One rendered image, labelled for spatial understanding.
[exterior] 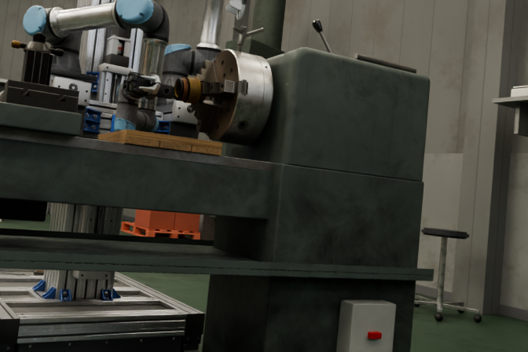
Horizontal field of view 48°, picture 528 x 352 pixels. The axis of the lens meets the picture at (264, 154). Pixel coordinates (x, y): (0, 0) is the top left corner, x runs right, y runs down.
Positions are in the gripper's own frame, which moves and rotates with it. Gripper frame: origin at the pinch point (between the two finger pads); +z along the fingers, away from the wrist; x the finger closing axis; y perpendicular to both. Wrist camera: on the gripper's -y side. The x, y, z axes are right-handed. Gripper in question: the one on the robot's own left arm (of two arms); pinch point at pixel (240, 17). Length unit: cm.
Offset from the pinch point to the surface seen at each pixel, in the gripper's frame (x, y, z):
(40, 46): -3, 67, 25
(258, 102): 14.3, 1.3, 38.4
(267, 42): -350, -209, -199
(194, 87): 4.3, 19.3, 32.7
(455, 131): -192, -312, -61
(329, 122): 20, -23, 43
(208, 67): -1.7, 11.8, 21.4
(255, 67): 14.9, 2.3, 26.7
